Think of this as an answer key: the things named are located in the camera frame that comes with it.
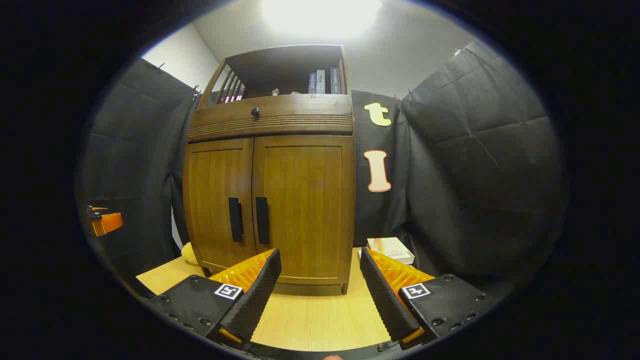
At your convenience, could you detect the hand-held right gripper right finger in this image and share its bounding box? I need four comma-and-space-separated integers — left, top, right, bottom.
359, 246, 496, 346

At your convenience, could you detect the white cardboard box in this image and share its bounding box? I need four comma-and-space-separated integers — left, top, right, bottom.
366, 237, 415, 265

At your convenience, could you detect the black backdrop cloth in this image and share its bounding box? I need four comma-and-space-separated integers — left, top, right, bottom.
75, 40, 568, 291

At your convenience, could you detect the wooden shoe cabinet door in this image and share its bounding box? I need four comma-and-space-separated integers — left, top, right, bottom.
184, 138, 256, 273
252, 135, 355, 286

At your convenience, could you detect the wooden double-door shoe cabinet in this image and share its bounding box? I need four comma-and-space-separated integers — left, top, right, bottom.
182, 44, 356, 297

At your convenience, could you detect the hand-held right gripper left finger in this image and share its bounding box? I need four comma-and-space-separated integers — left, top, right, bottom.
150, 248, 282, 346

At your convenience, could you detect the black door handle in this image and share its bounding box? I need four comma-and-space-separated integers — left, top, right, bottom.
256, 196, 271, 245
228, 197, 244, 243

